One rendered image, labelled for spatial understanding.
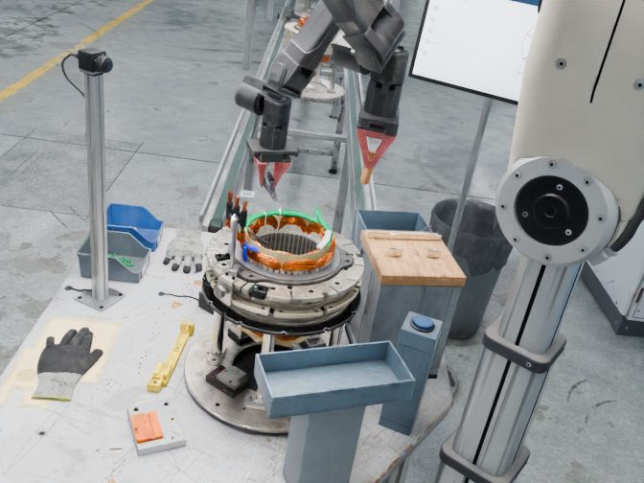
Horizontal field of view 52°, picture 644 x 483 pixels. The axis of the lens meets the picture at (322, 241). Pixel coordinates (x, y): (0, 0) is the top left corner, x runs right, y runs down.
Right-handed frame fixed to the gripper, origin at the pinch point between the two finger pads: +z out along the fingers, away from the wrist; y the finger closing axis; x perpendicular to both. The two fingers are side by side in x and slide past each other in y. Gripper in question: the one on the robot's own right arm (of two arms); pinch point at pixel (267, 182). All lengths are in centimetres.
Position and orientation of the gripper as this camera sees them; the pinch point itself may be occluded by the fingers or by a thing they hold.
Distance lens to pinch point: 147.9
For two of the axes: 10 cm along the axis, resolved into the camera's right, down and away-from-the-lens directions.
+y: -9.4, 0.3, -3.3
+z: -1.5, 8.4, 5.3
